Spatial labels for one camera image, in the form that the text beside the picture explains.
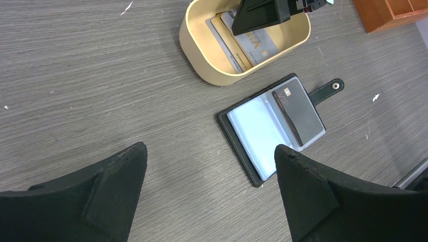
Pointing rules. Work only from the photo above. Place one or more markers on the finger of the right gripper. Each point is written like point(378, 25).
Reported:
point(257, 14)

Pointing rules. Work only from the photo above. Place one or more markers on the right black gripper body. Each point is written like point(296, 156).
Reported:
point(300, 6)

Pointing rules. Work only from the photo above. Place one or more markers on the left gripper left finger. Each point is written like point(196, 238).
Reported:
point(95, 203)

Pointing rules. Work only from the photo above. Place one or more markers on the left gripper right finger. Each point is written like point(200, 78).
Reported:
point(324, 204)

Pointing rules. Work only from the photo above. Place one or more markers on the beige oval tray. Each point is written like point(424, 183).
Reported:
point(205, 54)

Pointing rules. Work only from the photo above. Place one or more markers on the black gold VIP card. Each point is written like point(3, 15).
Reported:
point(299, 114)

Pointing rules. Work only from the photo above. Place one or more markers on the black card holder wallet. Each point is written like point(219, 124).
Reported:
point(255, 126)

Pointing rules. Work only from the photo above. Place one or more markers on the silver Chlitina card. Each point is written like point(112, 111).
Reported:
point(256, 45)

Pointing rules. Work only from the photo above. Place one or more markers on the orange compartment tray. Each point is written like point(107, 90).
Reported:
point(379, 15)

